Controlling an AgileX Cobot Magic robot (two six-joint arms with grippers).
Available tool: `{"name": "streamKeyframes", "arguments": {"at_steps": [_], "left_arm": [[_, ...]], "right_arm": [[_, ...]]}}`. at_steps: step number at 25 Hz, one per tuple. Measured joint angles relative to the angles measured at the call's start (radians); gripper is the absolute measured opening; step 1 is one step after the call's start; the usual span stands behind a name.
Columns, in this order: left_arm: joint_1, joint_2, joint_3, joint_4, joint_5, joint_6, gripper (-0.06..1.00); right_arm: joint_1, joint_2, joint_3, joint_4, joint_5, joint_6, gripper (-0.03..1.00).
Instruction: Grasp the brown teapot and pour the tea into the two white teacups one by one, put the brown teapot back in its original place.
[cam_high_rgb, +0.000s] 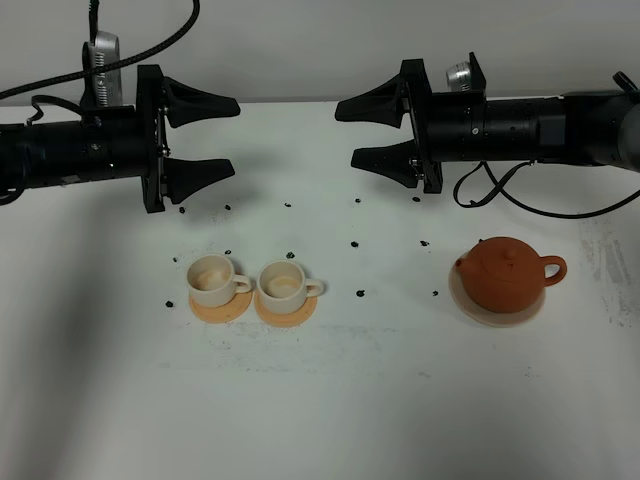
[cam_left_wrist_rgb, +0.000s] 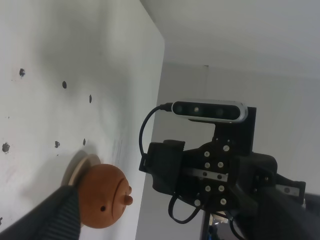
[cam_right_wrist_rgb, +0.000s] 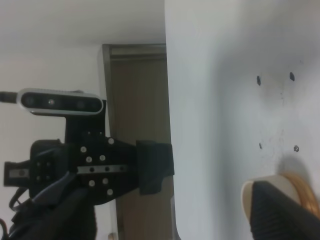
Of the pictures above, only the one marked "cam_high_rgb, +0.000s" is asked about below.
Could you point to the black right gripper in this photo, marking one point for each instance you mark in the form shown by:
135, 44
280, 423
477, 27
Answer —
409, 161

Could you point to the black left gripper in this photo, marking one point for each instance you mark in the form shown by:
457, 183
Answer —
185, 105

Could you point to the brown clay teapot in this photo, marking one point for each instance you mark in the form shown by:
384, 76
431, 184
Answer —
505, 275

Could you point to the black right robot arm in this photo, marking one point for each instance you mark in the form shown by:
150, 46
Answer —
596, 128

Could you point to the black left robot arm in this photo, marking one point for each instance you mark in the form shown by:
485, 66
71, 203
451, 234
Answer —
64, 144

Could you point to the beige teapot saucer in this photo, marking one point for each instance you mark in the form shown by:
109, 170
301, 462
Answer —
484, 316

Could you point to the left white teacup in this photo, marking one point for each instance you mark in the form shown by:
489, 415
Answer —
213, 282

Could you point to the white teacup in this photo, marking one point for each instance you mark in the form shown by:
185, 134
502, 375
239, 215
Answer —
283, 287
213, 282

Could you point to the left orange coaster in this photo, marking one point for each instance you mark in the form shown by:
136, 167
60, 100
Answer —
222, 314

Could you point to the orange coaster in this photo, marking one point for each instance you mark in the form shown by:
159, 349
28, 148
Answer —
285, 317
222, 314

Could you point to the right white teacup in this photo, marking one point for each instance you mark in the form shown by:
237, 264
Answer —
283, 287

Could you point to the right orange coaster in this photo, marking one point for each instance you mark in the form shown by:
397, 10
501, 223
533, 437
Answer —
285, 317

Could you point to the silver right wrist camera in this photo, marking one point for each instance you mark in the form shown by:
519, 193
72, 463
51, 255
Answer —
466, 76

